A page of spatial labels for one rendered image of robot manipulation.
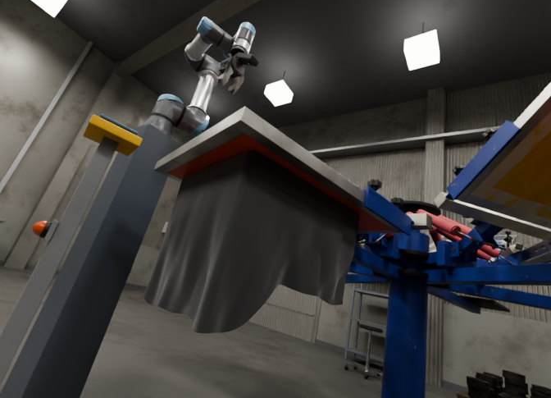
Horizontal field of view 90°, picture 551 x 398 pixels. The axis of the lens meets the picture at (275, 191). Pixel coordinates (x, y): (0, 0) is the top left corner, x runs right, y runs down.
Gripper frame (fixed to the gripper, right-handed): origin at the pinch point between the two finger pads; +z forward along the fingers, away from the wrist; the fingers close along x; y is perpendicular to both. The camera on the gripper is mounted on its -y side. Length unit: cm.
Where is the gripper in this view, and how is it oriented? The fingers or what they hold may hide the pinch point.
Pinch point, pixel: (229, 87)
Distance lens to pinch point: 122.0
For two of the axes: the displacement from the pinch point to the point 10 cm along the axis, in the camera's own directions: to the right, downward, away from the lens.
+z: -2.2, 9.1, -3.5
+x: -5.5, -4.1, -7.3
